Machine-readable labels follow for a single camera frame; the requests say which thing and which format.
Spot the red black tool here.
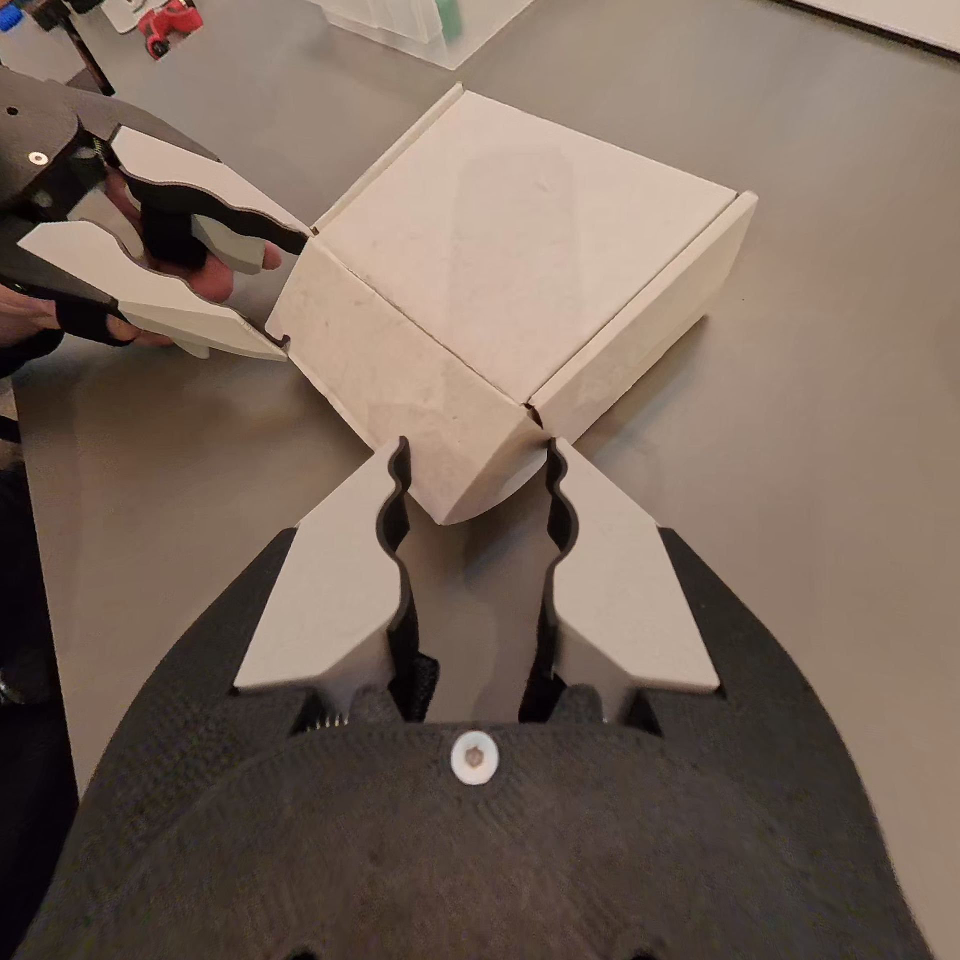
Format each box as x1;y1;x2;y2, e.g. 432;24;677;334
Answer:
137;0;204;61

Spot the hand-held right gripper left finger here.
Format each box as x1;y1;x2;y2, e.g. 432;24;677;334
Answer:
234;437;419;708

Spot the clear plastic container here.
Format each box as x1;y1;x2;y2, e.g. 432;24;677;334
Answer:
303;0;538;72

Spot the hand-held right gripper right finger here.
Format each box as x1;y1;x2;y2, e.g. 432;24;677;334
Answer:
538;438;721;723

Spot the person's dark clothing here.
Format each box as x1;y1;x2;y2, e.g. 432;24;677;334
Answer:
0;378;81;946

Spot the white cardboard box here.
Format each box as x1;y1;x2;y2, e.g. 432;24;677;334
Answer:
266;82;760;526

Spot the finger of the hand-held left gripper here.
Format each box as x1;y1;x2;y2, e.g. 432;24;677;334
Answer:
16;217;292;364
107;124;314;255

